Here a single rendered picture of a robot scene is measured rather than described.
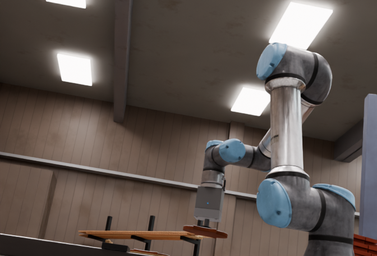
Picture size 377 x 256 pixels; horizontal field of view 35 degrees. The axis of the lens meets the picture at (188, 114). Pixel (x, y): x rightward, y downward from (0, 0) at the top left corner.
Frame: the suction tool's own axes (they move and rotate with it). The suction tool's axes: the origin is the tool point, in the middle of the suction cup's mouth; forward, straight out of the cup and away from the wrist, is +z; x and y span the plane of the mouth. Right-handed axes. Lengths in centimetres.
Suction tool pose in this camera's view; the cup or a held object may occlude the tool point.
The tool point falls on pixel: (205, 233)
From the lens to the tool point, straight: 204.0
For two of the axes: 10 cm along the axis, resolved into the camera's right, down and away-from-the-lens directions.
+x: -1.8, -3.6, -9.2
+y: -9.7, -0.7, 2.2
